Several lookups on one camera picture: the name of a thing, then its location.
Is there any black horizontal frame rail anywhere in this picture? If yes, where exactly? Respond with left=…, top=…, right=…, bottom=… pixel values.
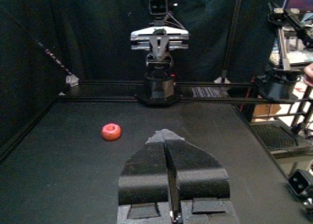
left=56, top=80, right=313, bottom=105

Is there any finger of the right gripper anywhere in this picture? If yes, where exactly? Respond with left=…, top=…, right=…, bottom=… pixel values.
left=158, top=28, right=170, bottom=59
left=148, top=28, right=161, bottom=59

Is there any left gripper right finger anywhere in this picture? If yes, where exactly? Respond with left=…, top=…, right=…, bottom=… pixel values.
left=163, top=129, right=233, bottom=202

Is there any black table-level camera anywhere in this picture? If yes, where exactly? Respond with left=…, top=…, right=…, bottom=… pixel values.
left=286, top=168, right=313, bottom=201

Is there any black vertical frame post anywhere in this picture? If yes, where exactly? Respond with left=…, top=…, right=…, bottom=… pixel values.
left=221, top=0, right=246, bottom=82

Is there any black cloth curtain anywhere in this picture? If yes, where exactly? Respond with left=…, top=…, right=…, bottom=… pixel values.
left=0, top=0, right=292, bottom=149

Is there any black perforated metal tray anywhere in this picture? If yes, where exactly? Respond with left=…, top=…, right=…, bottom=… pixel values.
left=249, top=120, right=313, bottom=159

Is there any thin cable with red marks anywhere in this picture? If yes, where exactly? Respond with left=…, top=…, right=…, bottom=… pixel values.
left=7, top=11, right=75, bottom=78

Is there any brown cardboard box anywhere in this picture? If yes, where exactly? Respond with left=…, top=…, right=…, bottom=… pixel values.
left=250, top=102, right=284, bottom=123

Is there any person's hand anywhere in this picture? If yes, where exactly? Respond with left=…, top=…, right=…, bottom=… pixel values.
left=302, top=62, right=313, bottom=89

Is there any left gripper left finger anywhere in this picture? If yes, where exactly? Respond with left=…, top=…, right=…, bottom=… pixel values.
left=118, top=129, right=171, bottom=205

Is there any red toy onion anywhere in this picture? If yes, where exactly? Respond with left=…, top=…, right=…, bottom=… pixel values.
left=100, top=123, right=123, bottom=142

